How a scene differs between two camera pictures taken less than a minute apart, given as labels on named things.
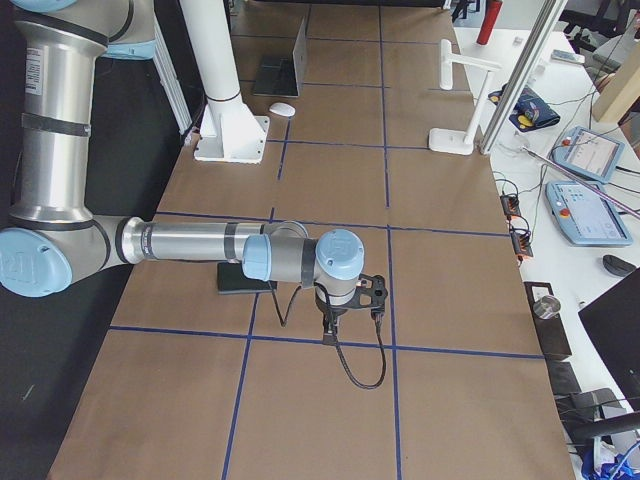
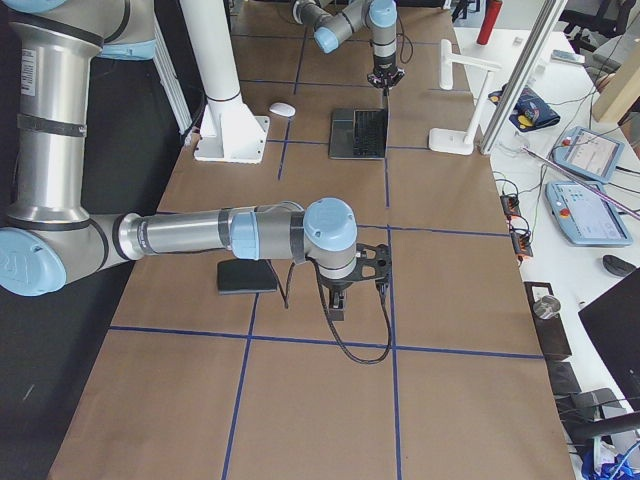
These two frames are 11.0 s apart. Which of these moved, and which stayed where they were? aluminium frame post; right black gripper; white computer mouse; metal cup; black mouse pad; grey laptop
Moved: right black gripper; grey laptop
Stayed: black mouse pad; metal cup; aluminium frame post; white computer mouse
